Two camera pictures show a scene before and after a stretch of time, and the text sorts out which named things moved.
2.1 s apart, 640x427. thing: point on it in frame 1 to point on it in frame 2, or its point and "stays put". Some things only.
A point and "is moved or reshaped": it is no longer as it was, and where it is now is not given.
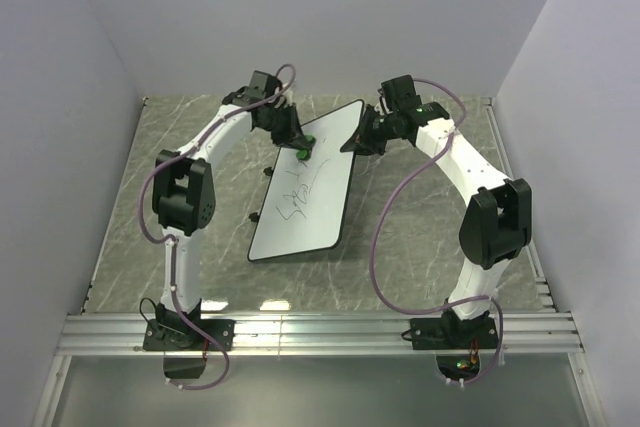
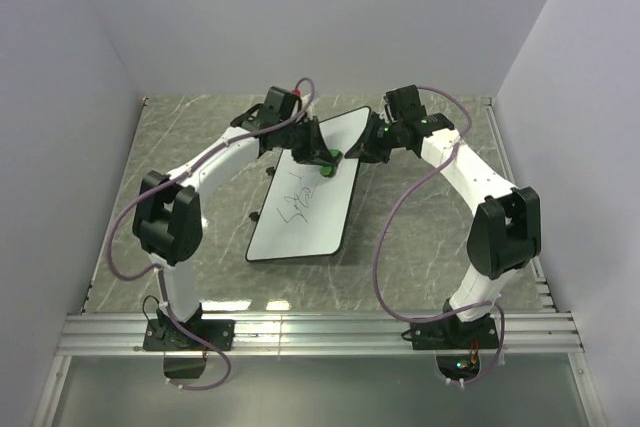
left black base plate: x=186 y=335 stays put
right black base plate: x=446 y=333 stays put
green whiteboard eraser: x=305 y=154 is moved or reshaped
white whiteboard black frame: x=305 y=201 stays put
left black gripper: x=294 y=137 to x=318 y=151
